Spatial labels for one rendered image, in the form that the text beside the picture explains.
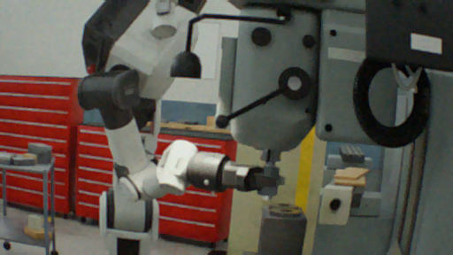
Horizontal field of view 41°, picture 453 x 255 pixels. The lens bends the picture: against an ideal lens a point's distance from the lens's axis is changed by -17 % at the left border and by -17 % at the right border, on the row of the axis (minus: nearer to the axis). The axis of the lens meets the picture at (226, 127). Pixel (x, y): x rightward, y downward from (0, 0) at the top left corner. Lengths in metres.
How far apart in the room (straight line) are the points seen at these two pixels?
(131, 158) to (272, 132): 0.50
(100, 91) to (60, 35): 9.86
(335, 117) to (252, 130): 0.19
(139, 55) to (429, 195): 0.90
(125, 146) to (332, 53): 0.67
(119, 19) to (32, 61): 9.98
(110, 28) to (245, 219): 1.72
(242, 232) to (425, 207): 2.05
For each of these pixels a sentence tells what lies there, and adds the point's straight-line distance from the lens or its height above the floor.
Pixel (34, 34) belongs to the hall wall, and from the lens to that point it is 11.93.
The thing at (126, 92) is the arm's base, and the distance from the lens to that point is 1.81.
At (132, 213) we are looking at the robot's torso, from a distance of 2.23.
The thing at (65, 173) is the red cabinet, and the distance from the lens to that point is 6.77.
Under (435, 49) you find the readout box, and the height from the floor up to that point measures 1.55.
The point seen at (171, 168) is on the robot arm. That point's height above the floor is 1.24.
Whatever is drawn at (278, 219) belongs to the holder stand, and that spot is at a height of 1.10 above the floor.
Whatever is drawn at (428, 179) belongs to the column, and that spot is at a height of 1.28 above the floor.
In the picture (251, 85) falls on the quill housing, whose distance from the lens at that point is 1.52.
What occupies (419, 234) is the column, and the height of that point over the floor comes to 1.15.
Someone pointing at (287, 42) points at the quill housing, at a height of 1.54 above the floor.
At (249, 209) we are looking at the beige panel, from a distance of 3.40.
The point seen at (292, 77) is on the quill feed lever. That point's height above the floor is 1.47.
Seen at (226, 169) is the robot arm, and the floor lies 1.25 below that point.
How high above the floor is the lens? 1.43
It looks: 3 degrees down
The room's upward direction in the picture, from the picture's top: 5 degrees clockwise
